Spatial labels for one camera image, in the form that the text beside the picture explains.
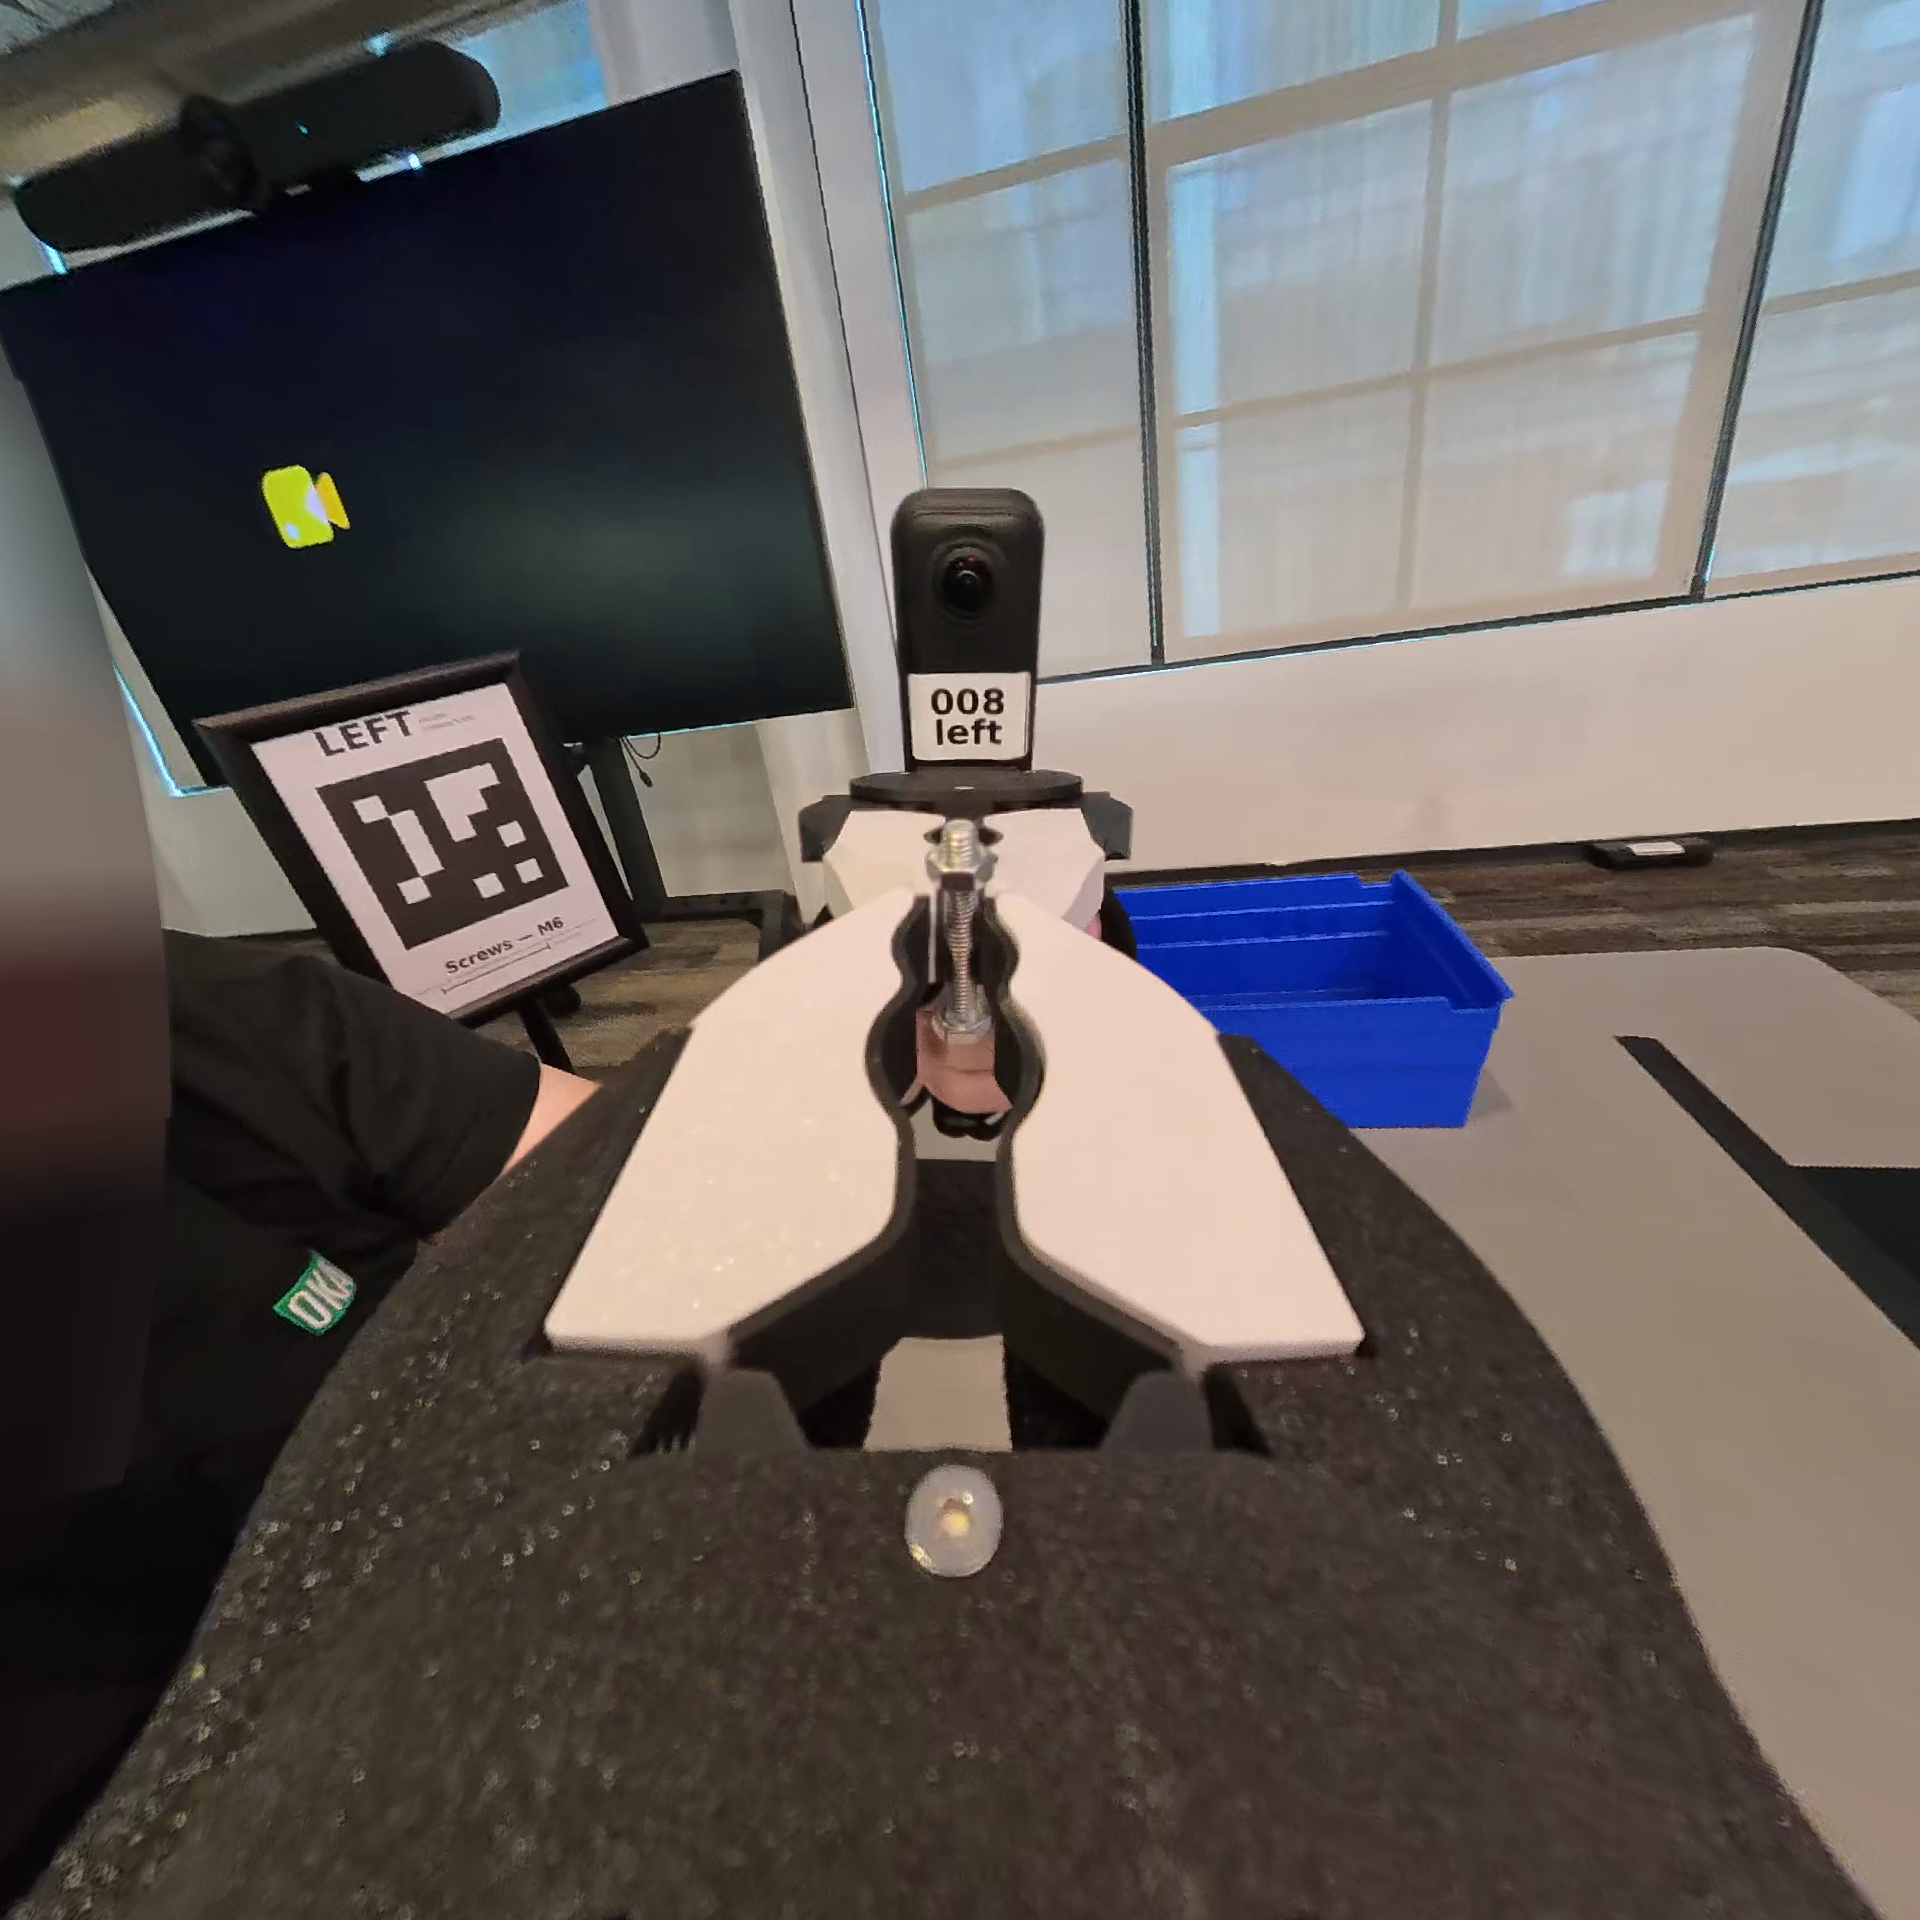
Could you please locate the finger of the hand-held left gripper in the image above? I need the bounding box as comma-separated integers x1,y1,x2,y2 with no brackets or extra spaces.
984,806,1108,935
818,809,936,920

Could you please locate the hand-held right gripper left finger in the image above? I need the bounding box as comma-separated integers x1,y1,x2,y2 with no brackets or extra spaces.
544,886,924,1451

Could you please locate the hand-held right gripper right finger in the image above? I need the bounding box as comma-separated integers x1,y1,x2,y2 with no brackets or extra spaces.
979,886,1369,1451

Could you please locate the silver bolt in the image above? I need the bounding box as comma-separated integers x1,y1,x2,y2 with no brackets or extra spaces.
922,817,994,1047

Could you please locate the blue plastic bin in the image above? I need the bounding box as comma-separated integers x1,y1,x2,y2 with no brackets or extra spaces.
1113,870,1518,1129

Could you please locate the grey desk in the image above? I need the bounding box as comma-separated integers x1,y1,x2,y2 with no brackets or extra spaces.
1208,943,1920,1920

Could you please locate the black rolling stand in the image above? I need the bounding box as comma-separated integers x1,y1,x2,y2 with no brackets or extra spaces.
569,732,801,969

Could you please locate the black framed poster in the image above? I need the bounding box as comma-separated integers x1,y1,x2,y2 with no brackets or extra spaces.
194,652,650,1073

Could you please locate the white framed window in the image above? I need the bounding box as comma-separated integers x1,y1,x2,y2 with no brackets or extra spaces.
854,0,1920,676

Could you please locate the black video conference bar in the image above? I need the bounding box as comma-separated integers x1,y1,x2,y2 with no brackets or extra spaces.
11,37,506,255

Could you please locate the black wall screen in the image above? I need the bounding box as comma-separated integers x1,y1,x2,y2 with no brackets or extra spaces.
0,67,857,781

